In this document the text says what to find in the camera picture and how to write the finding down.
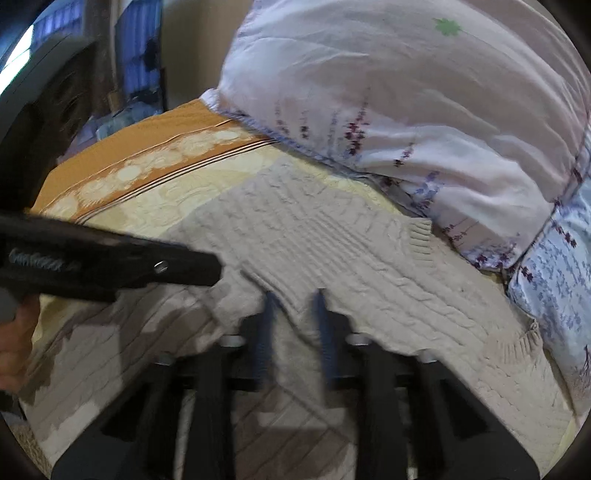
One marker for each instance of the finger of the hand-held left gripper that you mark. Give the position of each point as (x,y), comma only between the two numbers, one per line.
(175,270)

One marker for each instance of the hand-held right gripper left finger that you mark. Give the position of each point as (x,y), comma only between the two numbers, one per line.
(267,339)

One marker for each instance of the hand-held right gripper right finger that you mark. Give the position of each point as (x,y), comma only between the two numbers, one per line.
(323,339)

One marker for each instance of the person's left hand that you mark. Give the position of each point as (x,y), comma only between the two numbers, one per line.
(16,350)

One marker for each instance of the yellow patterned bed sheet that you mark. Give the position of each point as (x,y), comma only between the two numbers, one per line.
(147,189)

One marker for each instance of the dark furniture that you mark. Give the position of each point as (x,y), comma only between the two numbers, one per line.
(55,120)

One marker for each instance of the white floral pillow left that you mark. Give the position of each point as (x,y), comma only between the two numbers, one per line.
(415,106)

